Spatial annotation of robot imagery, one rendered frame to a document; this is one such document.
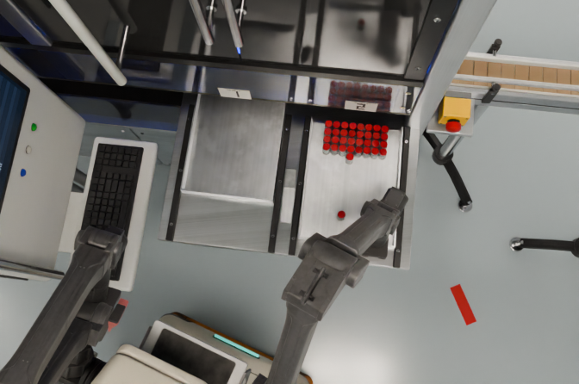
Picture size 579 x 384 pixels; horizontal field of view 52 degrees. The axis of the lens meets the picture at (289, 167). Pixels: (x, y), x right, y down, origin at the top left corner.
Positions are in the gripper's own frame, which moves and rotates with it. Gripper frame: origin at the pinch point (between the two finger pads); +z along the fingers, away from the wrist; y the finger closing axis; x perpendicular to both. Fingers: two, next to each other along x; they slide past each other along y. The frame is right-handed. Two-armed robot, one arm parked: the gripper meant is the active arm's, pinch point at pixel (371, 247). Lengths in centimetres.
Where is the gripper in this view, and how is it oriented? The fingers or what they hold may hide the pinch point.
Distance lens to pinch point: 163.0
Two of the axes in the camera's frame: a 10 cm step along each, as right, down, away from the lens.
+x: -9.9, -1.4, 0.8
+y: 1.6, -9.0, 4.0
